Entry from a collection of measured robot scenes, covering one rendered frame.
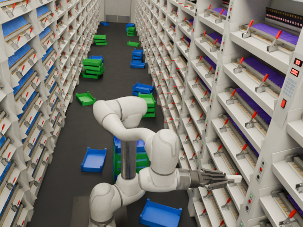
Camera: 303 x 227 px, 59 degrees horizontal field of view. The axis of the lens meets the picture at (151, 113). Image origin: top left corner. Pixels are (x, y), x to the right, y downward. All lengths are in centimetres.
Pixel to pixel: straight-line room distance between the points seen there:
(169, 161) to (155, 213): 138
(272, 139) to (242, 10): 78
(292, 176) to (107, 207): 109
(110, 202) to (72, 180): 95
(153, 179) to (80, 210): 102
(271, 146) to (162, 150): 47
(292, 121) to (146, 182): 60
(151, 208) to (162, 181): 132
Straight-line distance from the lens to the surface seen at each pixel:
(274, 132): 119
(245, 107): 156
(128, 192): 181
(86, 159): 288
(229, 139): 163
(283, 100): 113
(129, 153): 168
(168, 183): 110
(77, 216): 199
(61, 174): 274
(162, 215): 236
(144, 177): 110
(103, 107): 147
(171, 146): 98
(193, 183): 115
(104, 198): 174
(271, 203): 130
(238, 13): 165
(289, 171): 118
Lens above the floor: 176
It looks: 28 degrees down
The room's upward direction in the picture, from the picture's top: 5 degrees clockwise
